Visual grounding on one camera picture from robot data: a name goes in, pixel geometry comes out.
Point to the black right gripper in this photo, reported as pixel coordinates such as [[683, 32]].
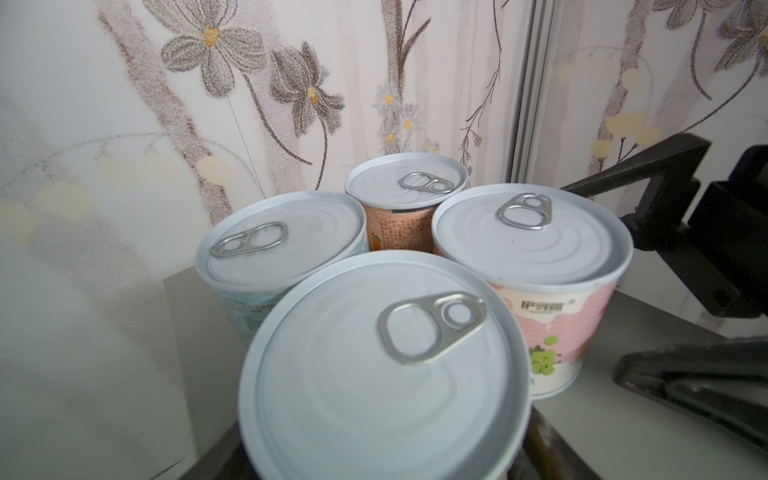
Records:
[[720, 255]]

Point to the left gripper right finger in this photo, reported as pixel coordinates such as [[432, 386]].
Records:
[[551, 456]]

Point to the yellow labelled can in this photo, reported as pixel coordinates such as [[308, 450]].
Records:
[[387, 365]]

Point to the pink labelled can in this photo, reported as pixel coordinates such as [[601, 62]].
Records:
[[554, 257]]

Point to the teal labelled can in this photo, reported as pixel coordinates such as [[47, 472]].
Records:
[[252, 258]]

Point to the orange labelled can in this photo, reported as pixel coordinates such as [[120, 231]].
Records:
[[400, 194]]

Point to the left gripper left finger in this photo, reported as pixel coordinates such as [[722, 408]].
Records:
[[225, 460]]

